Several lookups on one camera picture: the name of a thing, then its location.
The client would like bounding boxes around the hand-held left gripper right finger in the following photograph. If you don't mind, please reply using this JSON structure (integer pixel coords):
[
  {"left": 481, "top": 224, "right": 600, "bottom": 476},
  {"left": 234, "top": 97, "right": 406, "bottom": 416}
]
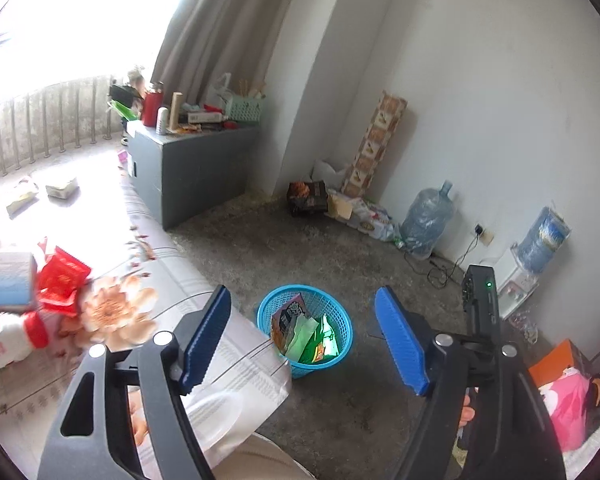
[{"left": 374, "top": 286, "right": 567, "bottom": 480}]

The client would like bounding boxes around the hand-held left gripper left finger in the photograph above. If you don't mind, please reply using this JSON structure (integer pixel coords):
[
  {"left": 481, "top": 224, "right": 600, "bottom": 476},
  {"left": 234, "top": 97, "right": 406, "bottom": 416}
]
[{"left": 37, "top": 284, "right": 232, "bottom": 480}]

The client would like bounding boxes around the bright green snack packet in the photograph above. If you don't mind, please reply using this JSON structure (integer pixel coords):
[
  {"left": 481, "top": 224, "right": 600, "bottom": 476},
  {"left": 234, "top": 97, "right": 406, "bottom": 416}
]
[{"left": 320, "top": 314, "right": 342, "bottom": 359}]

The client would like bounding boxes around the brown snack packet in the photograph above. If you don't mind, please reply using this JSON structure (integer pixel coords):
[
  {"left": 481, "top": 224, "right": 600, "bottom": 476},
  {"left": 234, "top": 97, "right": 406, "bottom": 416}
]
[{"left": 271, "top": 296, "right": 308, "bottom": 349}]

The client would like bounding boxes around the blue plastic wastebasket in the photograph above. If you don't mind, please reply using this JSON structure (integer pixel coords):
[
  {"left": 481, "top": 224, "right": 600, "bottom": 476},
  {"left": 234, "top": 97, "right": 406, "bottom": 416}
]
[{"left": 256, "top": 284, "right": 355, "bottom": 380}]

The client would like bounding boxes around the pale green snack packet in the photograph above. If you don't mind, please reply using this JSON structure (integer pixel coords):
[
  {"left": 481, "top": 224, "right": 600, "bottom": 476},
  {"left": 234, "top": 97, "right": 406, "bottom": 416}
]
[{"left": 285, "top": 316, "right": 321, "bottom": 362}]

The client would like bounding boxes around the person's right hand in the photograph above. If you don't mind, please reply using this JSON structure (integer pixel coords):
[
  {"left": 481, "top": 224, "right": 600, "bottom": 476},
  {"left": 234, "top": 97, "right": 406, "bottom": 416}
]
[{"left": 457, "top": 392, "right": 477, "bottom": 430}]

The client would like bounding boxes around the white water dispenser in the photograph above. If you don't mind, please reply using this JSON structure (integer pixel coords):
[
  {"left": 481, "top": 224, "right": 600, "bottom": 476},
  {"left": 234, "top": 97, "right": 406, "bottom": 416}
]
[{"left": 495, "top": 250, "right": 540, "bottom": 320}]

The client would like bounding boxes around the floral plastic tablecloth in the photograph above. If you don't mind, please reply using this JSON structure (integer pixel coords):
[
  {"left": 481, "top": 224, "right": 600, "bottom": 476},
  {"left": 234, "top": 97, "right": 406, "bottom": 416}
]
[{"left": 0, "top": 150, "right": 294, "bottom": 467}]

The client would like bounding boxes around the orange cardboard box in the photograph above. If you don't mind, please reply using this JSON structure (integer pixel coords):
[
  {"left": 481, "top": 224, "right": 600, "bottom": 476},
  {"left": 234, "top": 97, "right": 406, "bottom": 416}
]
[{"left": 527, "top": 339, "right": 596, "bottom": 401}]

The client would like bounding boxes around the empty blue water jug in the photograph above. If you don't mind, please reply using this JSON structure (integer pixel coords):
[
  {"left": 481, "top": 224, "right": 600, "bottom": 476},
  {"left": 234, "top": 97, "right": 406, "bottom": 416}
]
[{"left": 400, "top": 180, "right": 455, "bottom": 260}]

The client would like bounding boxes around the wrapped pack of bottles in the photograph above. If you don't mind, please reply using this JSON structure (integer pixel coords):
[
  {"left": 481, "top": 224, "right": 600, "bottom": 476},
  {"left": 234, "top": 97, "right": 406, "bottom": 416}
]
[{"left": 330, "top": 195, "right": 401, "bottom": 244}]

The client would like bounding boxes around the person's right leg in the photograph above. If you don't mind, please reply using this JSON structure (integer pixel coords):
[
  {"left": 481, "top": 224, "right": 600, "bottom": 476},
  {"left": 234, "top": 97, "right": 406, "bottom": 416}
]
[{"left": 214, "top": 435, "right": 312, "bottom": 480}]

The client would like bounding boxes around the pink plastic bag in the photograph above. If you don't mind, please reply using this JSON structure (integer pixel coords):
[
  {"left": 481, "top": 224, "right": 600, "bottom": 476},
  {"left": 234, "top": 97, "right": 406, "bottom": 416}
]
[{"left": 537, "top": 367, "right": 600, "bottom": 454}]

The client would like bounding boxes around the red foil packet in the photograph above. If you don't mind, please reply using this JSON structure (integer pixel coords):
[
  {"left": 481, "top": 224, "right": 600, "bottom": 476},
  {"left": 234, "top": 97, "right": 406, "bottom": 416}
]
[{"left": 36, "top": 245, "right": 92, "bottom": 317}]

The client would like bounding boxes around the dark snack box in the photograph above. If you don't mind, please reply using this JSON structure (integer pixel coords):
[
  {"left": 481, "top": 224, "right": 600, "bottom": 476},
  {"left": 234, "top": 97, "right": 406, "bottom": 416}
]
[{"left": 287, "top": 180, "right": 329, "bottom": 217}]

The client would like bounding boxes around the grey cabinet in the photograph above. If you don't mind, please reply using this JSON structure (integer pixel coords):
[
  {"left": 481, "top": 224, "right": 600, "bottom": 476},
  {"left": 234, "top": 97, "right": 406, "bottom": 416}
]
[{"left": 126, "top": 120, "right": 261, "bottom": 231}]

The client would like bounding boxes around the white plastic bag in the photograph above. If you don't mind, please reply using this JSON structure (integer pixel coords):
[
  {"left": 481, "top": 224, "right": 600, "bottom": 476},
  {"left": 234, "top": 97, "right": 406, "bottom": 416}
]
[
  {"left": 312, "top": 159, "right": 351, "bottom": 194},
  {"left": 205, "top": 72, "right": 234, "bottom": 109}
]

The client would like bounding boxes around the patterned long box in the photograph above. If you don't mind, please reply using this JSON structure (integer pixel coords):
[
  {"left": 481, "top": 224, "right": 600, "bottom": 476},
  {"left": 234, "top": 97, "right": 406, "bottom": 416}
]
[{"left": 341, "top": 90, "right": 409, "bottom": 199}]

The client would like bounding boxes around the white bottle red cap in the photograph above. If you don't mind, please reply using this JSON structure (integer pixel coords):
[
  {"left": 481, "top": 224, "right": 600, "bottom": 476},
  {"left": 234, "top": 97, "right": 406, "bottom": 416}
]
[{"left": 0, "top": 310, "right": 50, "bottom": 374}]

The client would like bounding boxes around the blue white carton box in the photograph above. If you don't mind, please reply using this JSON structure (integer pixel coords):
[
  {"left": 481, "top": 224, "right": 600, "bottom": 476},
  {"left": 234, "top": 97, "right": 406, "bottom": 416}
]
[{"left": 0, "top": 251, "right": 39, "bottom": 313}]

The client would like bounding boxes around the small boxes pile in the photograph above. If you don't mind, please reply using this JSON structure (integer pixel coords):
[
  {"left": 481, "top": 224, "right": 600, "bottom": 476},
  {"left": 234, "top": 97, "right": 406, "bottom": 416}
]
[{"left": 180, "top": 102, "right": 226, "bottom": 134}]

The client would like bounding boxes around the brown noodle packet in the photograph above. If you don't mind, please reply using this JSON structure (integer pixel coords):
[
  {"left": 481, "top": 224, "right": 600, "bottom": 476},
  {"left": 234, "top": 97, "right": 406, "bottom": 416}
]
[{"left": 6, "top": 180, "right": 40, "bottom": 216}]

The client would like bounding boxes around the beige cardboard tube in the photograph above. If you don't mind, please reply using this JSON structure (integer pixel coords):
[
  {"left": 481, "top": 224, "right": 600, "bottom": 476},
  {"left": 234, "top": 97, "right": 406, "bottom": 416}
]
[{"left": 169, "top": 91, "right": 185, "bottom": 131}]

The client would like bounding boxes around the green plastic basket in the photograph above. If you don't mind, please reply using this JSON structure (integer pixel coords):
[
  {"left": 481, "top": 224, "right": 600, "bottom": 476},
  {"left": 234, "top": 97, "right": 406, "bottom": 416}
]
[{"left": 223, "top": 95, "right": 266, "bottom": 125}]

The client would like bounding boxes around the red thermos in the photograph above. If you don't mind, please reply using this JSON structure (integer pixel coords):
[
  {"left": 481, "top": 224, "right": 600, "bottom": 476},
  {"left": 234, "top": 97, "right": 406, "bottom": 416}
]
[{"left": 141, "top": 81, "right": 165, "bottom": 129}]

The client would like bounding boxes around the stuffed toy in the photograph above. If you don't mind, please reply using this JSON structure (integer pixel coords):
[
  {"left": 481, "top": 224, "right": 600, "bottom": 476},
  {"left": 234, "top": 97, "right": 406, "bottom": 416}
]
[{"left": 127, "top": 67, "right": 149, "bottom": 99}]

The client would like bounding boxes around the metal balcony railing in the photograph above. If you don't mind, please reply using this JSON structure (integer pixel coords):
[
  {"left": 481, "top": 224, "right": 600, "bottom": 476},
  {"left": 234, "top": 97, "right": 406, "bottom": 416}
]
[{"left": 0, "top": 75, "right": 119, "bottom": 189}]

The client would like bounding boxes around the beige curtain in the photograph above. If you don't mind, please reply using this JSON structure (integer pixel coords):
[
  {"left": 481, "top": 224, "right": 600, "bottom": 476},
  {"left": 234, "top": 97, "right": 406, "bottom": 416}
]
[{"left": 150, "top": 0, "right": 307, "bottom": 107}]

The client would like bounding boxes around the black power cable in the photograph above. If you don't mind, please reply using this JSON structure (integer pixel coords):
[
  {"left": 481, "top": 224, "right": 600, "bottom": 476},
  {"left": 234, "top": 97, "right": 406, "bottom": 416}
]
[{"left": 405, "top": 230, "right": 481, "bottom": 291}]

